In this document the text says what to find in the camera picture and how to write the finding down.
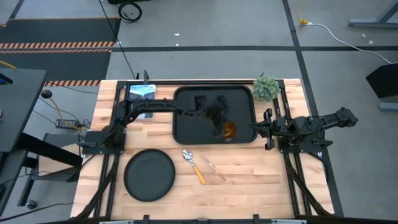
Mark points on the thin wooden stick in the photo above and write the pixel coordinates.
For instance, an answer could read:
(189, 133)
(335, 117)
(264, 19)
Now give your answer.
(214, 168)

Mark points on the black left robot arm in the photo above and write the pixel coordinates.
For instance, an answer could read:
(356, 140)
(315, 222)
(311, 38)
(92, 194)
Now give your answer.
(161, 105)

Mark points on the black angular desk top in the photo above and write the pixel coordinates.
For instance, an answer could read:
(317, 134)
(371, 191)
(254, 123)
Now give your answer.
(384, 81)

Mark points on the black side desk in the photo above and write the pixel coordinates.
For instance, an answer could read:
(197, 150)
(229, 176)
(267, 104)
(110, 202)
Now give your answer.
(17, 105)

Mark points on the grey desk foot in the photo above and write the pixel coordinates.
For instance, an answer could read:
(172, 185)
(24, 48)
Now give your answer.
(373, 22)

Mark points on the black rolling stand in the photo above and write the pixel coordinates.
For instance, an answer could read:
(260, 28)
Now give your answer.
(46, 152)

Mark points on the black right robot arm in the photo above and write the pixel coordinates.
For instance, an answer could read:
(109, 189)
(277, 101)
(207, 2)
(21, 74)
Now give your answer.
(311, 124)

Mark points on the blue picture card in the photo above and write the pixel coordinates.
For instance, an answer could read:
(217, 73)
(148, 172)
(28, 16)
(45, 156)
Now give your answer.
(142, 92)

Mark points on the small green artificial plant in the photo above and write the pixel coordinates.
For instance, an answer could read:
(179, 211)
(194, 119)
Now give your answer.
(265, 88)

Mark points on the black aluminium table frame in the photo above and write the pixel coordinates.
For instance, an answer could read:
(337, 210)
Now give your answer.
(292, 174)

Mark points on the black rectangular tray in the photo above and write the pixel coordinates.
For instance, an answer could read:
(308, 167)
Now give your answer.
(192, 130)

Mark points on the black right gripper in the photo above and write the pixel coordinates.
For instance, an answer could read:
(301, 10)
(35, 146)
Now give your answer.
(270, 130)

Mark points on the black power adapter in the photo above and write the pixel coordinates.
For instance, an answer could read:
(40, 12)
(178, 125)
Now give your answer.
(65, 124)

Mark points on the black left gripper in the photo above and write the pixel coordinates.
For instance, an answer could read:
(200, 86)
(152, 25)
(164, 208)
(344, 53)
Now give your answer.
(215, 114)

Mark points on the black hazard-striped floor mat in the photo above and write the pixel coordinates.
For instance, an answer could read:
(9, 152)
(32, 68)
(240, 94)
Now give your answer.
(59, 31)
(53, 67)

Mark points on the black round plate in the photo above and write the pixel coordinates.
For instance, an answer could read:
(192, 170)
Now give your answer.
(149, 175)

